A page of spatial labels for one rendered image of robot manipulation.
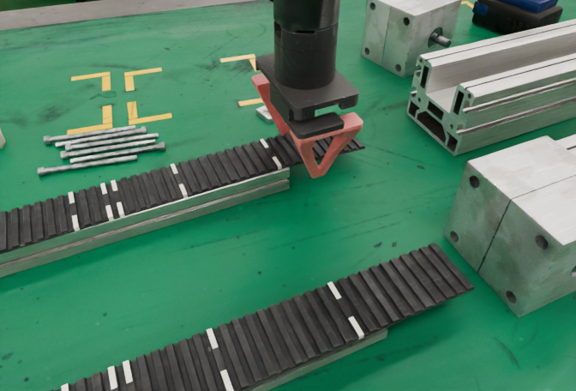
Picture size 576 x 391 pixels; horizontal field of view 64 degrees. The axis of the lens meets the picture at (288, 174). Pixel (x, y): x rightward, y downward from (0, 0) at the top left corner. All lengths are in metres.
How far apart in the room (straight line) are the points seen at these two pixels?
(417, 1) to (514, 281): 0.43
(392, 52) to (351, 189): 0.27
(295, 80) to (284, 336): 0.22
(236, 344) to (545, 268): 0.23
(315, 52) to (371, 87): 0.28
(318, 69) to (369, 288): 0.19
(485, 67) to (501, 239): 0.28
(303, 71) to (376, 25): 0.32
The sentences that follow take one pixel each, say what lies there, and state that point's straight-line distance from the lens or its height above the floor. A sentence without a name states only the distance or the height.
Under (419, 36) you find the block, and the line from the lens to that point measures 0.69.
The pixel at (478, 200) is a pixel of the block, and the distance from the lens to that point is 0.42.
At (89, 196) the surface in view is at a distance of 0.49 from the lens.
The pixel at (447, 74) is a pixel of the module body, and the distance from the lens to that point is 0.60.
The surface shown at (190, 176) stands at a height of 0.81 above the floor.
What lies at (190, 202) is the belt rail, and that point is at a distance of 0.46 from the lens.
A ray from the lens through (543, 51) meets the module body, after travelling 0.71.
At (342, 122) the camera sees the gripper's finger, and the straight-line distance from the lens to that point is 0.42.
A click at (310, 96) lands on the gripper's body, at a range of 0.42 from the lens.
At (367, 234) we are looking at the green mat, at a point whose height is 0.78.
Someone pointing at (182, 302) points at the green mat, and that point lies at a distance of 0.42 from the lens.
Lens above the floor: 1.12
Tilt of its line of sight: 42 degrees down
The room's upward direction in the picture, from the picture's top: straight up
